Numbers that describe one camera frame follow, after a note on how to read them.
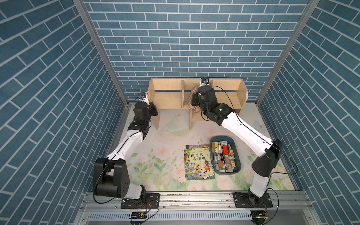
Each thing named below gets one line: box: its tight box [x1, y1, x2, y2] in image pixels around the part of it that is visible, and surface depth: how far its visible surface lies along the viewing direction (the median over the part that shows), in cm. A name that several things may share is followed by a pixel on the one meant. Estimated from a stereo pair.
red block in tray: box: [222, 144, 229, 155], surface depth 93 cm
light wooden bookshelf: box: [147, 78, 249, 130], surface depth 88 cm
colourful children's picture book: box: [183, 144, 216, 181], surface depth 88 cm
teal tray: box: [209, 135, 242, 175], surface depth 88 cm
